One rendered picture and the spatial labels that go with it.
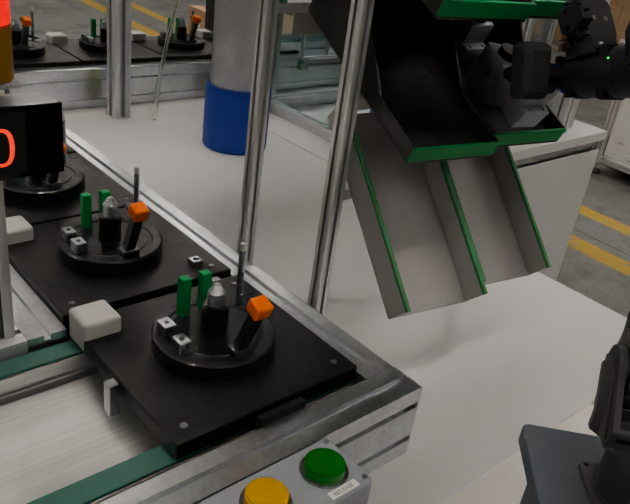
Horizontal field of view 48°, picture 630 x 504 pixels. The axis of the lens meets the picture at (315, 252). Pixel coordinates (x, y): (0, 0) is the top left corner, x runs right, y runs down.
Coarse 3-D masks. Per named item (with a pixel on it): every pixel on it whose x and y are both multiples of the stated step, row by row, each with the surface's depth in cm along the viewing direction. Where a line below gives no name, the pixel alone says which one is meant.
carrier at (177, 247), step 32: (64, 224) 104; (96, 224) 101; (160, 224) 108; (32, 256) 94; (64, 256) 93; (96, 256) 93; (128, 256) 93; (160, 256) 98; (192, 256) 100; (32, 288) 90; (64, 288) 89; (96, 288) 90; (128, 288) 90; (160, 288) 92; (64, 320) 84
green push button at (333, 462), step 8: (320, 448) 69; (328, 448) 69; (312, 456) 68; (320, 456) 68; (328, 456) 68; (336, 456) 68; (304, 464) 67; (312, 464) 67; (320, 464) 67; (328, 464) 67; (336, 464) 67; (344, 464) 68; (312, 472) 66; (320, 472) 66; (328, 472) 66; (336, 472) 67; (344, 472) 68; (312, 480) 67; (320, 480) 66; (328, 480) 66; (336, 480) 67
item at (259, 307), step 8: (240, 296) 74; (248, 296) 74; (264, 296) 73; (248, 304) 73; (256, 304) 72; (264, 304) 73; (248, 312) 73; (256, 312) 72; (264, 312) 72; (248, 320) 74; (256, 320) 73; (248, 328) 74; (256, 328) 75; (240, 336) 76; (248, 336) 75; (240, 344) 76; (248, 344) 77
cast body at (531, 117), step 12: (504, 84) 89; (504, 96) 89; (552, 96) 88; (504, 108) 89; (516, 108) 88; (528, 108) 88; (540, 108) 88; (516, 120) 88; (528, 120) 89; (540, 120) 90
